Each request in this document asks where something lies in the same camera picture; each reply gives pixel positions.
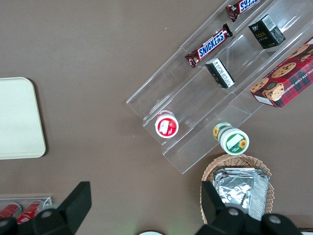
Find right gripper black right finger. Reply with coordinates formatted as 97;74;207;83
195;181;248;235

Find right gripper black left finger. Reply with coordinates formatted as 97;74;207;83
31;181;92;235

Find light wicker basket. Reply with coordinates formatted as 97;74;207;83
200;154;275;225

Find beige plastic tray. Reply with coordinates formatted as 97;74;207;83
0;77;46;160

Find clear acrylic bottle rack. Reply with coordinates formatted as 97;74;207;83
0;195;53;221

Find silver foil packets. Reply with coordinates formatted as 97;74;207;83
212;167;270;221

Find red cola bottle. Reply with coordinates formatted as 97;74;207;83
17;200;45;225
0;202;22;219

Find green lid sunflower cup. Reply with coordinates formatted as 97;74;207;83
212;121;250;156

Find red lid yogurt cup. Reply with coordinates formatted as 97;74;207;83
154;110;179;139

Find clear acrylic stepped shelf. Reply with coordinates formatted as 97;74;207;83
126;0;313;175

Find small black carton box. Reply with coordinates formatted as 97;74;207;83
204;58;236;89
248;14;286;50

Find red tartan cookie box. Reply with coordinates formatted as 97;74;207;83
249;36;313;108

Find Snickers chocolate bar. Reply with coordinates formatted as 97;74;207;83
184;23;233;69
225;0;262;23

